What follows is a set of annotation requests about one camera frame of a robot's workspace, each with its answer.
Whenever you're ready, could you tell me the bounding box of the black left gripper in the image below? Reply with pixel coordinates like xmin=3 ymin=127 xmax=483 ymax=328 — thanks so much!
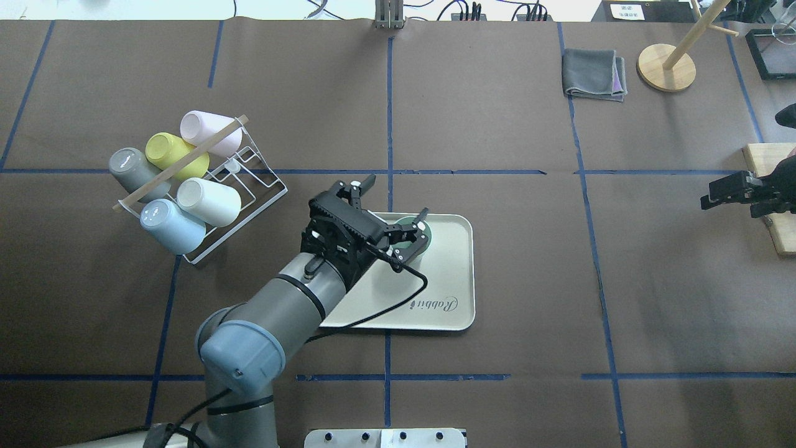
xmin=338 ymin=208 xmax=430 ymax=274

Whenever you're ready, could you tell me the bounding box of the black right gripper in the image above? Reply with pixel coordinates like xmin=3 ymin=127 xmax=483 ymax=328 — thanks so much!
xmin=700 ymin=105 xmax=796 ymax=218

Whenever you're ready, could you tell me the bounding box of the mint green cup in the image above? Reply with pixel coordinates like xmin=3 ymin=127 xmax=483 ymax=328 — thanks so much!
xmin=392 ymin=216 xmax=433 ymax=263

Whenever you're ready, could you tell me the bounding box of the cream rabbit tray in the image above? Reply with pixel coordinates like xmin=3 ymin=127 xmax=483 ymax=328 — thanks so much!
xmin=321 ymin=213 xmax=476 ymax=331

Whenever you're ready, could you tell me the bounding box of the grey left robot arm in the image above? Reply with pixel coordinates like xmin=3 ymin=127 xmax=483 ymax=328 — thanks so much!
xmin=85 ymin=203 xmax=428 ymax=447

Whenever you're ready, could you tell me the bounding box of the cream white cup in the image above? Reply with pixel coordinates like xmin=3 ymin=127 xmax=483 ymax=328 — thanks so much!
xmin=177 ymin=177 xmax=242 ymax=227

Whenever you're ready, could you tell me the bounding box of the light blue cup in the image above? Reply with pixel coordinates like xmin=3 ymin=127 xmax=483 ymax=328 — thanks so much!
xmin=140 ymin=198 xmax=206 ymax=255

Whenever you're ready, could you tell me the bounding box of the pink cup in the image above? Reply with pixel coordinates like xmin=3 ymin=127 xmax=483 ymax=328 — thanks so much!
xmin=180 ymin=110 xmax=243 ymax=158

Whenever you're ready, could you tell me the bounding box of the yellow cup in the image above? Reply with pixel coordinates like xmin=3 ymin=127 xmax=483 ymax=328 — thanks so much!
xmin=144 ymin=131 xmax=210 ymax=181

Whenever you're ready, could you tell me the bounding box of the grey cup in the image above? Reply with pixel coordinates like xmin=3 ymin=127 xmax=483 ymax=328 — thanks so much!
xmin=108 ymin=147 xmax=161 ymax=193

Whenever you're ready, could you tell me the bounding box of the wooden board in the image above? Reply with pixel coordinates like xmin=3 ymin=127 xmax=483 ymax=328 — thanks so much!
xmin=743 ymin=142 xmax=795 ymax=257

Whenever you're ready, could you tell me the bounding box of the black framed box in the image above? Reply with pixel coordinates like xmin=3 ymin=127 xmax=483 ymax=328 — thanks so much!
xmin=745 ymin=29 xmax=795 ymax=80

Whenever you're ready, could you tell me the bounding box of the round wooden stand base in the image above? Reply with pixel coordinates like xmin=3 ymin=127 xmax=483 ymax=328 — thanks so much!
xmin=637 ymin=0 xmax=741 ymax=93

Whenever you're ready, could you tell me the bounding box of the grey folded cloth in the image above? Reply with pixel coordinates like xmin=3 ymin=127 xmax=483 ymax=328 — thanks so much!
xmin=561 ymin=48 xmax=628 ymax=102

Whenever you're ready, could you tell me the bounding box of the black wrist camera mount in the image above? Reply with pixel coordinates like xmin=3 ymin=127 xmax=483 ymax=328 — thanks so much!
xmin=300 ymin=175 xmax=376 ymax=291

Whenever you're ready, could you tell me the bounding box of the white wire cup rack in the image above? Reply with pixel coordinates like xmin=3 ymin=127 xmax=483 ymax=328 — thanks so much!
xmin=119 ymin=118 xmax=288 ymax=264

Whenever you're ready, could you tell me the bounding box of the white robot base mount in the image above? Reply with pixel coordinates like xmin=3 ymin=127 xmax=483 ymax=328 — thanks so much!
xmin=304 ymin=427 xmax=468 ymax=447

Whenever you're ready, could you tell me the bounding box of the aluminium frame post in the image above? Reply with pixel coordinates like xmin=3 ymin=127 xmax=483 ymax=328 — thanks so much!
xmin=374 ymin=0 xmax=405 ymax=29

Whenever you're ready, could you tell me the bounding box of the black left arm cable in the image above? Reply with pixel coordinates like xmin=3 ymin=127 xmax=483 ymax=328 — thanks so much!
xmin=93 ymin=246 xmax=428 ymax=448

